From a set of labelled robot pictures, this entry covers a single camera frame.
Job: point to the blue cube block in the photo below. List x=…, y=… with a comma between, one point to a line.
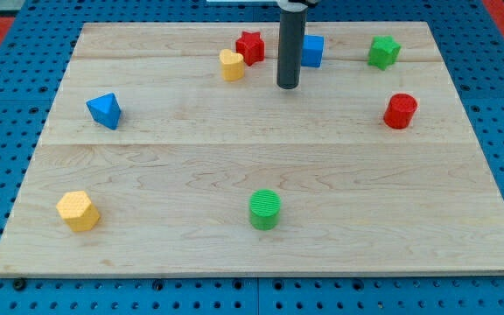
x=312, y=53

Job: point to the green cylinder block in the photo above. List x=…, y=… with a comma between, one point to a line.
x=264, y=207

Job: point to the light wooden board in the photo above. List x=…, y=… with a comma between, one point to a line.
x=172, y=183

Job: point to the yellow heart block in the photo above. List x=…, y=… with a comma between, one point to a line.
x=231, y=64

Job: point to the red star block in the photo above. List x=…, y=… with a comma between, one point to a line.
x=251, y=46

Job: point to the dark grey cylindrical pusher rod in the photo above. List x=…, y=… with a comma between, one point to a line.
x=290, y=47

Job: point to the red cylinder block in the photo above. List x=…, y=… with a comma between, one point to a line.
x=400, y=110

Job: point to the blue triangular prism block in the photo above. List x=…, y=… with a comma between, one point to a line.
x=105, y=110

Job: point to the green star block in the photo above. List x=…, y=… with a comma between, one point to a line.
x=383, y=52

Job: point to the yellow hexagon block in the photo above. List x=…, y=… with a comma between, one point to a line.
x=77, y=210

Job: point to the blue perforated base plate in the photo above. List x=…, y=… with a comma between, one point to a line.
x=33, y=59

